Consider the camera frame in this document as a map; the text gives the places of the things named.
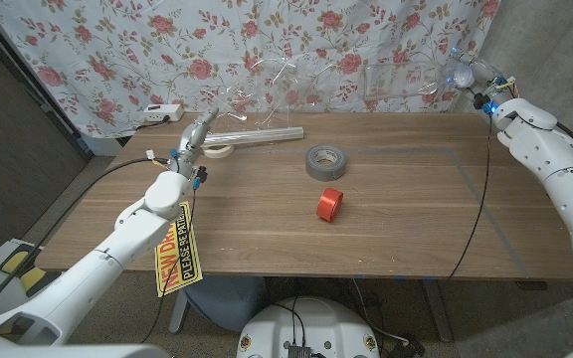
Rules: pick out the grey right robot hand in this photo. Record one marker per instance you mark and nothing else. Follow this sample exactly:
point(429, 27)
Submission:
point(478, 74)

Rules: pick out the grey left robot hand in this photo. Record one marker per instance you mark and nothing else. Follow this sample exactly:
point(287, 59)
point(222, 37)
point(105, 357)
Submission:
point(192, 141)

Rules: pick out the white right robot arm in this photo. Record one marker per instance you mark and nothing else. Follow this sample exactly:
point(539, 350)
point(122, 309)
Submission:
point(550, 154)

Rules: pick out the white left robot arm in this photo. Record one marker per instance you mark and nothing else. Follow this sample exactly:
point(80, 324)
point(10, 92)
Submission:
point(117, 238)

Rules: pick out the cream masking tape roll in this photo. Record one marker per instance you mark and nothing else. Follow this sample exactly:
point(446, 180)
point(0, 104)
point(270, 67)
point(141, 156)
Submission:
point(217, 153)

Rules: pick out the red tape roll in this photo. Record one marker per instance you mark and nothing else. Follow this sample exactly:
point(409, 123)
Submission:
point(327, 204)

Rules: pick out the white power strip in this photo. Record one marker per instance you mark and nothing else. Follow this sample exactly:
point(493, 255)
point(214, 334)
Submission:
point(162, 113)

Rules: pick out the floral backdrop cloth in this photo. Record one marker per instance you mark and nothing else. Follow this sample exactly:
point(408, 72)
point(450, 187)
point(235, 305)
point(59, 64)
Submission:
point(117, 50)

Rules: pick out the yellow new driver sign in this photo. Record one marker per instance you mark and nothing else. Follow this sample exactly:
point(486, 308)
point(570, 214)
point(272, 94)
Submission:
point(179, 263)

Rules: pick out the blue grey stool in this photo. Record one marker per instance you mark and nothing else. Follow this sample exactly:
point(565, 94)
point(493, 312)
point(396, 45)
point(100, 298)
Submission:
point(227, 303)

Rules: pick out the grey table leg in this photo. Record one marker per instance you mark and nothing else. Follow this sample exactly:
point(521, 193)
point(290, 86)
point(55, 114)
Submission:
point(178, 313)
point(438, 313)

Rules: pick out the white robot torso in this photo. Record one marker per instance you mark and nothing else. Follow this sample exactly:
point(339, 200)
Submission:
point(311, 323)

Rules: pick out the black plug adapter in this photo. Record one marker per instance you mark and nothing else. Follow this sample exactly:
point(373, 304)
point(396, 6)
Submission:
point(408, 348)

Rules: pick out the grey duct tape roll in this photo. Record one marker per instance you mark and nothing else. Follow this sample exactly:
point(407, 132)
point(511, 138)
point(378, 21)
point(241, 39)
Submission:
point(316, 169)

